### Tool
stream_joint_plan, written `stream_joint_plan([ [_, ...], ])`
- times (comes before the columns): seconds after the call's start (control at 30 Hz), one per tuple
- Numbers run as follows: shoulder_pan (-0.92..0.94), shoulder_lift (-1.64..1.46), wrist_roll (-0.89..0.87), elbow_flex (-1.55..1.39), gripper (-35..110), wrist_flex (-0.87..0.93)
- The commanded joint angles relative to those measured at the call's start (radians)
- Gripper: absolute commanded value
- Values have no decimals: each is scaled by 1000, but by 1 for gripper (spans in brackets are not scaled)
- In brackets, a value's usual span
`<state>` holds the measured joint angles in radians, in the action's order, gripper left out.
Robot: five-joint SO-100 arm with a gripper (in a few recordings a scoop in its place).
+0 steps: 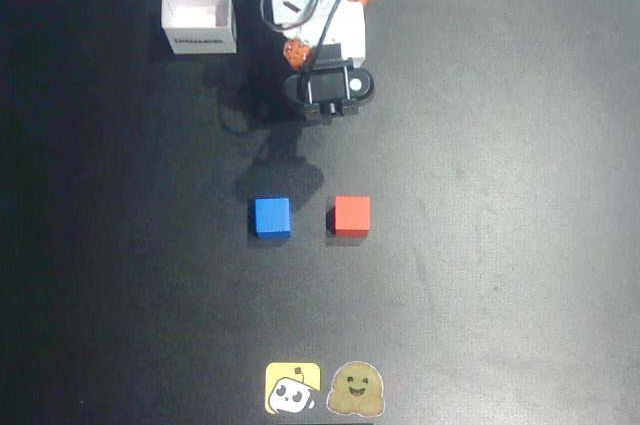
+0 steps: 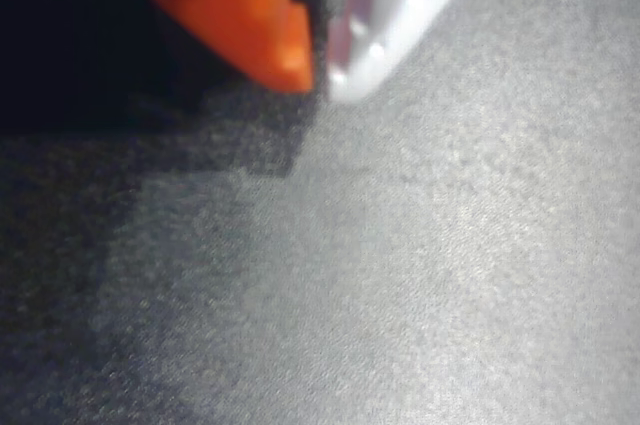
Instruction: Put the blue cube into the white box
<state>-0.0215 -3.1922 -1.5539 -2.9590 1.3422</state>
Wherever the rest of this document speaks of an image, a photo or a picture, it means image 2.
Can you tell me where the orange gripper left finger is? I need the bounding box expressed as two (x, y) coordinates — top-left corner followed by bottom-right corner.
(118, 0), (316, 94)

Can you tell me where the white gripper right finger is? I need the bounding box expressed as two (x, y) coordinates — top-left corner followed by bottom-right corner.
(325, 0), (496, 105)

